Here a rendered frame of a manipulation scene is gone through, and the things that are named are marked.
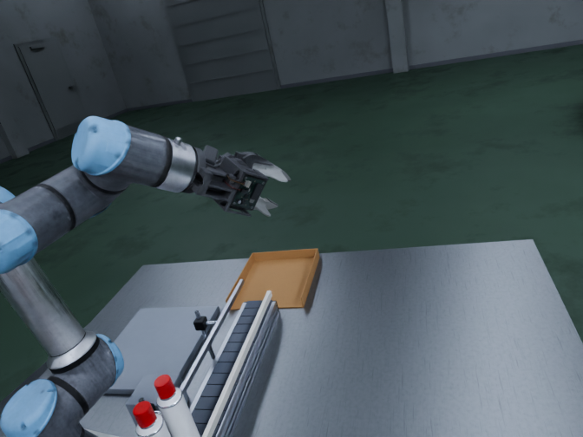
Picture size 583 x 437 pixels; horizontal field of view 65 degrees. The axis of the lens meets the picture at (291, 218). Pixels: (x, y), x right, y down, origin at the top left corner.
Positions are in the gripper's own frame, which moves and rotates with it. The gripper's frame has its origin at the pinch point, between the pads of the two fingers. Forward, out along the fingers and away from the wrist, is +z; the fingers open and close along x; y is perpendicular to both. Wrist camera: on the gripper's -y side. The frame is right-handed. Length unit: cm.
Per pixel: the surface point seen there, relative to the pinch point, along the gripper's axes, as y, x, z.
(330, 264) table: -35, -32, 69
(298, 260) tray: -46, -38, 66
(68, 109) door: -1111, -272, 267
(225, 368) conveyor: -10, -53, 20
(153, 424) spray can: 8.4, -47.1, -9.2
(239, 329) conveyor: -22, -50, 30
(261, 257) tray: -57, -44, 59
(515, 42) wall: -455, 266, 777
